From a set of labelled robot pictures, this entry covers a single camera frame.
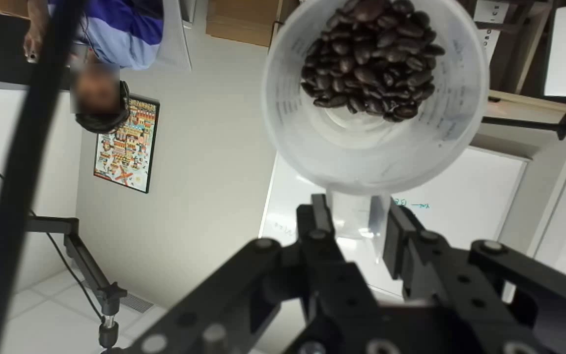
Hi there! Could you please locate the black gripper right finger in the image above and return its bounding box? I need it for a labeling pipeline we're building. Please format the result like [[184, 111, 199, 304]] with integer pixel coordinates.
[[384, 203, 449, 296]]

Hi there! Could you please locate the wall poster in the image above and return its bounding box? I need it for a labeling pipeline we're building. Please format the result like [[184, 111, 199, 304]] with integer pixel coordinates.
[[93, 97, 160, 194]]

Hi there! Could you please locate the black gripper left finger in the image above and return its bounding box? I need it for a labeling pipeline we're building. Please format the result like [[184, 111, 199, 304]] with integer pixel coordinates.
[[298, 196, 343, 276]]

